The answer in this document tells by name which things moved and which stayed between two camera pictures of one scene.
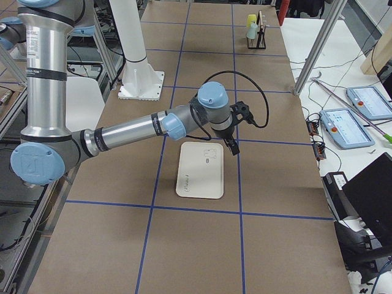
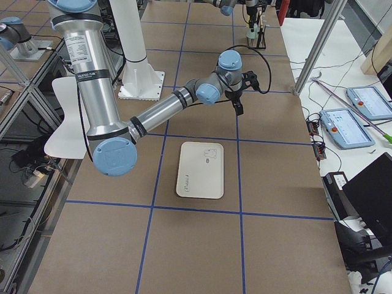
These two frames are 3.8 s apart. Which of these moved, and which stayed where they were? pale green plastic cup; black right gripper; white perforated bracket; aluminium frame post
Moved: black right gripper
Stayed: aluminium frame post; pale green plastic cup; white perforated bracket
